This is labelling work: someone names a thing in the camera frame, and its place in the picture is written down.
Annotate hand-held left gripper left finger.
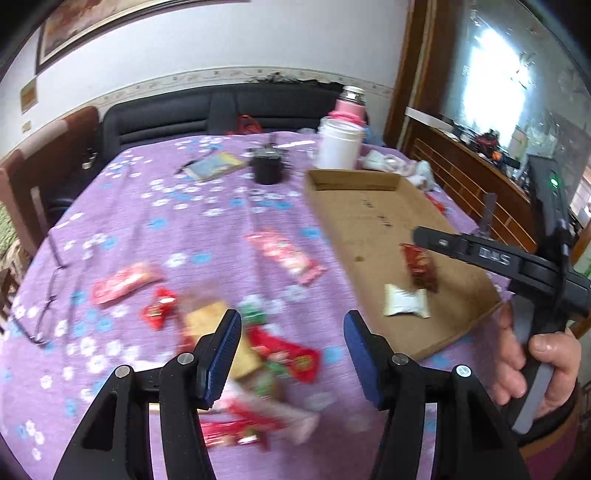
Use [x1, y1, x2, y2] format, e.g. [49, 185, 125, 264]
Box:
[53, 308, 243, 480]

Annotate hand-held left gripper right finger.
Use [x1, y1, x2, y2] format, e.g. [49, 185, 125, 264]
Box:
[343, 310, 532, 480]

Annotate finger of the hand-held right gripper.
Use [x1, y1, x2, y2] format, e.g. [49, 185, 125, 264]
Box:
[412, 225, 525, 280]

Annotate dark red snack packet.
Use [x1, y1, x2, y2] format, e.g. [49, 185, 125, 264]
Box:
[400, 243, 440, 293]

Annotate yellow cake packet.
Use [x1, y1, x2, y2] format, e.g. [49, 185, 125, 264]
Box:
[180, 299, 262, 384]

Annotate green edged round cake packet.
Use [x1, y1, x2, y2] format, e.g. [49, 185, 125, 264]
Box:
[242, 362, 289, 402]

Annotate red packet with yellow print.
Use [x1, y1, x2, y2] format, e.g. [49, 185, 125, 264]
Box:
[249, 330, 322, 385]

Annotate white candy packet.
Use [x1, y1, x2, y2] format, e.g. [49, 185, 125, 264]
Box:
[383, 283, 432, 320]

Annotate cardboard box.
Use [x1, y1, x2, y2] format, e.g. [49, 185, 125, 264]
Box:
[303, 168, 504, 361]

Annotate white packet with red label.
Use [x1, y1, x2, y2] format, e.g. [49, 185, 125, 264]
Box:
[244, 230, 324, 288]

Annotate person's right hand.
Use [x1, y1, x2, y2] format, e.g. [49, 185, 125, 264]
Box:
[492, 305, 583, 418]

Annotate red mesh bag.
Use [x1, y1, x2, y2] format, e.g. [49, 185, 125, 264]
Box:
[422, 193, 448, 215]

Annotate wooden brick pattern cabinet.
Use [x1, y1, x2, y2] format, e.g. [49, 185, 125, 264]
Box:
[404, 106, 555, 259]

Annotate white sock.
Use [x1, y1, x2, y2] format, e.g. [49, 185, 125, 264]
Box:
[406, 161, 435, 190]
[360, 150, 404, 174]

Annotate small red candy packet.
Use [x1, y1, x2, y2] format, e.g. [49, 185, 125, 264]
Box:
[141, 286, 179, 330]

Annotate pink white snack packet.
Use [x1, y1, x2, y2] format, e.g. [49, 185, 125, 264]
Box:
[217, 397, 321, 446]

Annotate red and black device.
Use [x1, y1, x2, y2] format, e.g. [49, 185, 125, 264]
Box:
[475, 131, 502, 158]

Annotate pink red long snack packet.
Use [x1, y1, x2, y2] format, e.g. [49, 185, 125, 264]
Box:
[91, 262, 165, 306]

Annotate purple floral tablecloth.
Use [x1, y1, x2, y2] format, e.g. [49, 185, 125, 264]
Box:
[0, 131, 522, 480]

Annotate white flat box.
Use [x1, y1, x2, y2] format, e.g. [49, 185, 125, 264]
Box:
[405, 107, 455, 127]

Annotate white plastic jar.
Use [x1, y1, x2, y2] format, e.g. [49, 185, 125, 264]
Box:
[315, 117, 365, 171]

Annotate pink sleeved thermos bottle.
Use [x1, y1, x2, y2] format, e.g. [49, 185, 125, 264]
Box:
[335, 85, 368, 125]

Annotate eyeglasses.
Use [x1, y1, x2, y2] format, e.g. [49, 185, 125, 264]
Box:
[28, 235, 70, 344]

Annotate yellow blue notebook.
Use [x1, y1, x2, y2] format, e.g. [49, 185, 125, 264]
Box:
[185, 151, 247, 182]

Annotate black cup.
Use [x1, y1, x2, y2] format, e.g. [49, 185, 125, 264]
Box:
[249, 145, 289, 185]

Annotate window pane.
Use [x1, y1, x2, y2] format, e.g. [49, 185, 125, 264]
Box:
[438, 0, 591, 153]

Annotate black sofa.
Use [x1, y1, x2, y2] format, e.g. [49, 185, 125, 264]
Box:
[46, 83, 370, 222]

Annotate green patterned cushion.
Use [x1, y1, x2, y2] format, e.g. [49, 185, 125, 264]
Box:
[0, 203, 19, 259]

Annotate brown chair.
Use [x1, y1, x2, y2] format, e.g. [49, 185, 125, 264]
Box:
[0, 106, 100, 259]

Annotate framed horse painting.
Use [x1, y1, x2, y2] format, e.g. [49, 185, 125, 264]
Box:
[36, 0, 252, 75]

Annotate small wall plaque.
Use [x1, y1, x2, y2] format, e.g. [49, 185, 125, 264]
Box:
[21, 80, 38, 114]

